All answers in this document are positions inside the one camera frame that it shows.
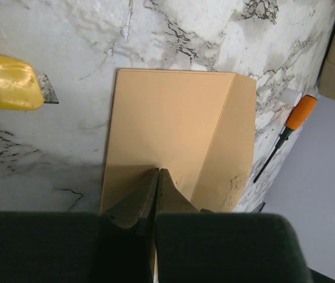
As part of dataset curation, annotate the orange handled screwdriver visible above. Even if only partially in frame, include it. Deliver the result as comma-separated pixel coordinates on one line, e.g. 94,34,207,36
253,95,317,183

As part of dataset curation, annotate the yellow utility knife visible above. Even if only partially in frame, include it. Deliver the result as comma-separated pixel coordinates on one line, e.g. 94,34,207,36
0,55,59,111

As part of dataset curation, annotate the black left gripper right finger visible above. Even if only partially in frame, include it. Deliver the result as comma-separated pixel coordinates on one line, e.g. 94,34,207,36
154,169,313,282

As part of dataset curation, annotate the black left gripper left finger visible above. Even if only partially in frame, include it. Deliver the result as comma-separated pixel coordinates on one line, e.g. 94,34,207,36
0,169,159,282

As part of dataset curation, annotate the white glue stick cap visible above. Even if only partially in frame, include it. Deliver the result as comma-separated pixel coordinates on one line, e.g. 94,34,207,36
280,88,302,107

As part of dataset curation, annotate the brown paper envelope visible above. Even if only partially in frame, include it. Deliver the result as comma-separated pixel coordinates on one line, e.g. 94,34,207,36
101,68,256,212

